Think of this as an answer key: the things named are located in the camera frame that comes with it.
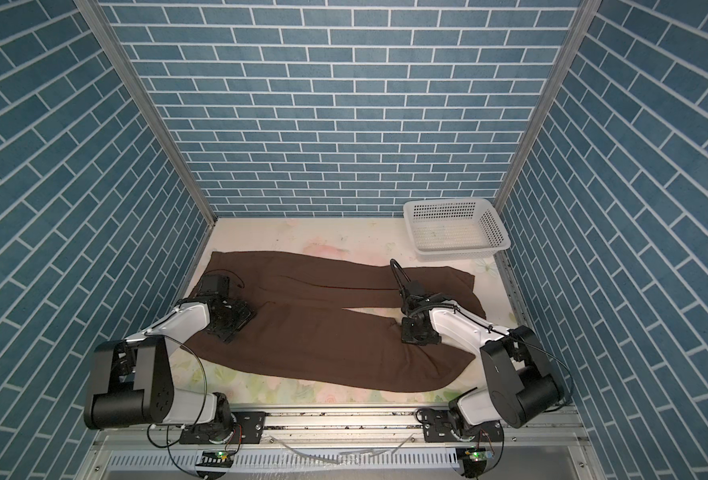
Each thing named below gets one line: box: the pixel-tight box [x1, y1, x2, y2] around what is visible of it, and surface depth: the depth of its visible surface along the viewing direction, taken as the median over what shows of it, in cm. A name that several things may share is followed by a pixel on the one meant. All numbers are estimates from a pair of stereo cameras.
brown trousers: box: [181, 251, 486, 393], surface depth 91 cm
